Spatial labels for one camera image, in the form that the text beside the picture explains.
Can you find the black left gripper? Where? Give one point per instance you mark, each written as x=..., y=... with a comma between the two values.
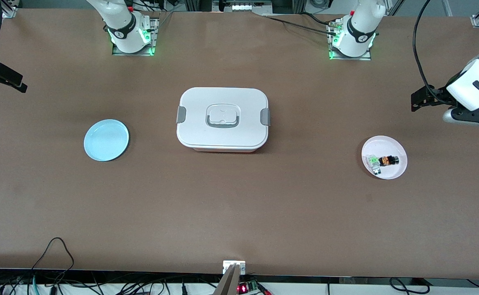
x=439, y=95

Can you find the white lunch box grey clips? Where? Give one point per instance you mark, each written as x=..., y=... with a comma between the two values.
x=223, y=135

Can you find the pink round plate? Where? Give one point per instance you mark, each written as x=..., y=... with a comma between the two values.
x=391, y=147

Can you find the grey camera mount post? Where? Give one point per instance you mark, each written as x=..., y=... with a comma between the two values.
x=231, y=282

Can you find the white power strip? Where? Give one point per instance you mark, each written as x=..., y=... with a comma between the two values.
x=243, y=6

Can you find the circuit board with red light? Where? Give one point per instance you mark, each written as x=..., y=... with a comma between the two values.
x=243, y=288

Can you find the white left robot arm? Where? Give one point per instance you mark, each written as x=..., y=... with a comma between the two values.
x=360, y=28

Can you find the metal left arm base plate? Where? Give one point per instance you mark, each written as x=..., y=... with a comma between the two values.
x=364, y=58

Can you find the blue round plate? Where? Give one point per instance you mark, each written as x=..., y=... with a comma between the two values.
x=106, y=141

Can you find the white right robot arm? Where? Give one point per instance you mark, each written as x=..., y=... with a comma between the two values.
x=124, y=24

